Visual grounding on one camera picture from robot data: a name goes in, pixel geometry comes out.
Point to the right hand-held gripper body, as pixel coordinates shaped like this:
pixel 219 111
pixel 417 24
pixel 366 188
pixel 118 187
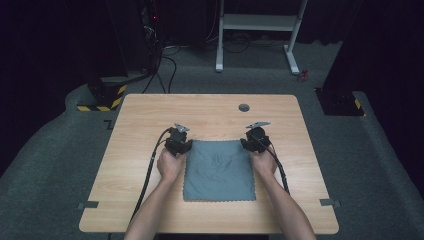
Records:
pixel 259 140

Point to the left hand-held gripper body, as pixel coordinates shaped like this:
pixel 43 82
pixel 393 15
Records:
pixel 175 140

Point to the gray cloth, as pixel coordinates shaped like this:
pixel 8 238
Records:
pixel 218 171

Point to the person's left hand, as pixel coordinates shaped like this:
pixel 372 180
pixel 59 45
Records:
pixel 170 166

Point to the person's right hand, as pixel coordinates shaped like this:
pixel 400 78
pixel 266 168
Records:
pixel 265 165

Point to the gray round table grommet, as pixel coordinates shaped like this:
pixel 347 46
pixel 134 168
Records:
pixel 244 107

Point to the black floor tape mark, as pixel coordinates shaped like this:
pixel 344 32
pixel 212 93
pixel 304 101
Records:
pixel 108 124

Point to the small red floor object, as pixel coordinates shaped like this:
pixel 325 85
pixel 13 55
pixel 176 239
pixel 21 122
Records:
pixel 303 75

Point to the black yellow striped stand base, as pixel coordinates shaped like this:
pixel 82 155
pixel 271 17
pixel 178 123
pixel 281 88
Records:
pixel 106 95

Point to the black base with yellow mark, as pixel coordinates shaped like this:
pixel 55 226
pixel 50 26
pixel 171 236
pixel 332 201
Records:
pixel 338 101

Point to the gray tape strip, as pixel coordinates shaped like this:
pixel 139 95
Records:
pixel 330 202
pixel 88 205

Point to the dark equipment rack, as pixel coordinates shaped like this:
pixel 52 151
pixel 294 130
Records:
pixel 151 33

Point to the white metal stand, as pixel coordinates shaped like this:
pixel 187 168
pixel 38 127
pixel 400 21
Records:
pixel 256 22

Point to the black curtain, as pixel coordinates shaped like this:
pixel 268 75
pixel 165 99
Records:
pixel 383 50
pixel 50 50

